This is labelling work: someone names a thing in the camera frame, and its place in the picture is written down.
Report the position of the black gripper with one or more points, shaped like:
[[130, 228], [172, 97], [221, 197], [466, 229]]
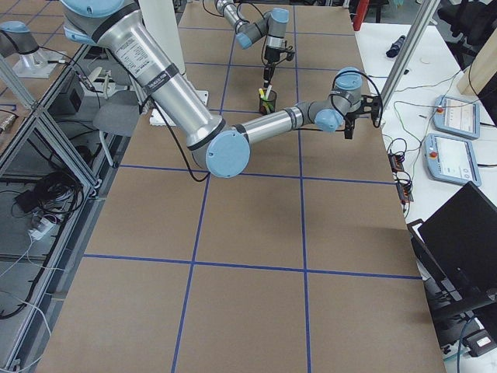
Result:
[[350, 116], [270, 54]]

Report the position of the red capped white pen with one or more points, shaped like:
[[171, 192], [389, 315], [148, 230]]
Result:
[[268, 88]]

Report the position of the green pen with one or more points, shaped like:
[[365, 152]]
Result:
[[267, 107]]

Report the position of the black mesh pen cup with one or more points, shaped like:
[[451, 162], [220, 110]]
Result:
[[272, 99]]

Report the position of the folded blue umbrella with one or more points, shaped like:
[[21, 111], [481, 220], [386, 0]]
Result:
[[395, 48]]

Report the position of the teach pendant tablet near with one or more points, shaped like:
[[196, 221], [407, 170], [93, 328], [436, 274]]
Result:
[[451, 160]]

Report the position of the teach pendant tablet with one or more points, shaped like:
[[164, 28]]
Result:
[[451, 160], [457, 116]]

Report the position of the teach pendant tablet far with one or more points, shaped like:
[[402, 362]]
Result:
[[457, 116]]

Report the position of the brown table mat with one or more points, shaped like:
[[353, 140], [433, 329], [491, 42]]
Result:
[[302, 263]]

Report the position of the black laptop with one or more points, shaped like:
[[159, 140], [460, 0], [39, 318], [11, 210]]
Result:
[[461, 238]]

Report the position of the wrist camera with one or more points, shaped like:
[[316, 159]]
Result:
[[288, 53], [372, 105]]

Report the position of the aluminium frame post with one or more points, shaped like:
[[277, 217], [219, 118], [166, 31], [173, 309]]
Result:
[[414, 35]]

